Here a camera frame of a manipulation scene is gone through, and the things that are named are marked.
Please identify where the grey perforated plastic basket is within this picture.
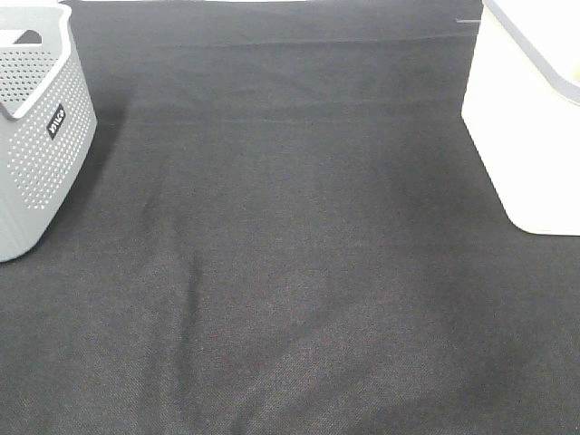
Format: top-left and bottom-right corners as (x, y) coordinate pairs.
(1, 1), (98, 262)

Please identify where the white plastic bin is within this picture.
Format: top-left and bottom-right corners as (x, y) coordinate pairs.
(461, 1), (579, 236)

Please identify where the black fabric table mat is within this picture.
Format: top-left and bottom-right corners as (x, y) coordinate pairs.
(1, 1), (579, 434)

